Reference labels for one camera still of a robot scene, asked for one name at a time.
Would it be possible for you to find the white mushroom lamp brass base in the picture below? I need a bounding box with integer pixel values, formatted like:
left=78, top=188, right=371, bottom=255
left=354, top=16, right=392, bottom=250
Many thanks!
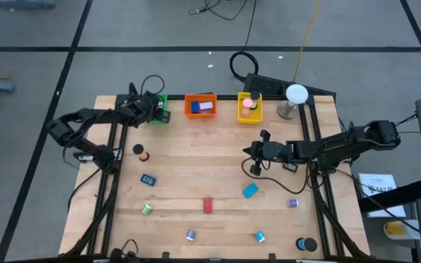
left=276, top=83, right=310, bottom=121

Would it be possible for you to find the yellow hanging cable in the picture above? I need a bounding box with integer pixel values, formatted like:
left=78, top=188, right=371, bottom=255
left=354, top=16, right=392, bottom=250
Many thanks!
left=292, top=0, right=323, bottom=83

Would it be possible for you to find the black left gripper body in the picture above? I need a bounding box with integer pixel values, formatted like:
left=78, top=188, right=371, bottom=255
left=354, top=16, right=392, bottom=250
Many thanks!
left=128, top=91, right=171, bottom=125

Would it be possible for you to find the black coiled floor cable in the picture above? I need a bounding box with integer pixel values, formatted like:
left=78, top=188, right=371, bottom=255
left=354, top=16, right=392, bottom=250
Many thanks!
left=188, top=0, right=261, bottom=83

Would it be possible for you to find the white yellow container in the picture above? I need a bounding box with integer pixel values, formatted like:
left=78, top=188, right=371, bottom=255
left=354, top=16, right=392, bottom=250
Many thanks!
left=382, top=220, right=421, bottom=241

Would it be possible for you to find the teal eraser block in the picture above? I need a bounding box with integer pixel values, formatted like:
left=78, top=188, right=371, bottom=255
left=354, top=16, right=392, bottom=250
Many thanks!
left=241, top=183, right=259, bottom=199

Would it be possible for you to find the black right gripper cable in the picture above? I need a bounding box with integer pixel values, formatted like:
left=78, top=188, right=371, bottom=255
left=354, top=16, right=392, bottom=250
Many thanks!
left=240, top=160, right=311, bottom=195

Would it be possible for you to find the white paper sheet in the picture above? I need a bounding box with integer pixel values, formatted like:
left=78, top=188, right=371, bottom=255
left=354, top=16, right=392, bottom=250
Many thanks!
left=357, top=173, right=408, bottom=219

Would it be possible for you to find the black mesh computer case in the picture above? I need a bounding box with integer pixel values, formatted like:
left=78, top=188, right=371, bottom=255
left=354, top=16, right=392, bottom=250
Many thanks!
left=242, top=72, right=338, bottom=102

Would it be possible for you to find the orange plastic basket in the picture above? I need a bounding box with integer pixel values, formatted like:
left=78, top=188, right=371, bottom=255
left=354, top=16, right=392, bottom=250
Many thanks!
left=183, top=93, right=219, bottom=119

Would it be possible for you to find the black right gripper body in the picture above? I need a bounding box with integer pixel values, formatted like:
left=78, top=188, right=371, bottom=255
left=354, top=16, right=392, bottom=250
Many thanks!
left=249, top=129, right=295, bottom=176

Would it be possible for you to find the green plastic basket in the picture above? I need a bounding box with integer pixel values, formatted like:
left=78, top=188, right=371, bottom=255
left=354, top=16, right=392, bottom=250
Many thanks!
left=148, top=93, right=170, bottom=125

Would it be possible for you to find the black metal table frame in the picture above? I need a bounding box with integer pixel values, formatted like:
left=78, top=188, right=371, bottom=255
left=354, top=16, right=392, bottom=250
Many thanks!
left=58, top=82, right=371, bottom=263

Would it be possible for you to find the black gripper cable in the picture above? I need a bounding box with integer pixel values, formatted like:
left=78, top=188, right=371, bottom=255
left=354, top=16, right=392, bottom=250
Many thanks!
left=240, top=160, right=311, bottom=195
left=140, top=74, right=167, bottom=96

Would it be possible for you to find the black hourglass orange sand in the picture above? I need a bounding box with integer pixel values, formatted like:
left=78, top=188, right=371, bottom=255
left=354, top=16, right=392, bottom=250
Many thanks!
left=132, top=143, right=151, bottom=162

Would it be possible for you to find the black hourglass white sand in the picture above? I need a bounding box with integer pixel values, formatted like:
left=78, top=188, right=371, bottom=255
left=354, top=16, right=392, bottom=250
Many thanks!
left=249, top=90, right=262, bottom=110

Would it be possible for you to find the black flat bar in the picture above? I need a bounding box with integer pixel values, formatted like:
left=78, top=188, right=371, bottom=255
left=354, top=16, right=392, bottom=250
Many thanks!
left=358, top=178, right=421, bottom=213

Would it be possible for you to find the yellow plastic basket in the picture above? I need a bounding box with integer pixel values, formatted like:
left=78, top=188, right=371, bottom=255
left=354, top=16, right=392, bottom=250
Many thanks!
left=237, top=91, right=264, bottom=124

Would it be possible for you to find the blue digital thermometer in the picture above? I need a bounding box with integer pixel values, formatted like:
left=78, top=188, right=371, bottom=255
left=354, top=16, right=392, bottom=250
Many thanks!
left=140, top=173, right=158, bottom=187

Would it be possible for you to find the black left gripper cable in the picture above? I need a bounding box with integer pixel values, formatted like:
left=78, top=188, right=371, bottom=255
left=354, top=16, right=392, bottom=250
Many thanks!
left=140, top=74, right=167, bottom=96

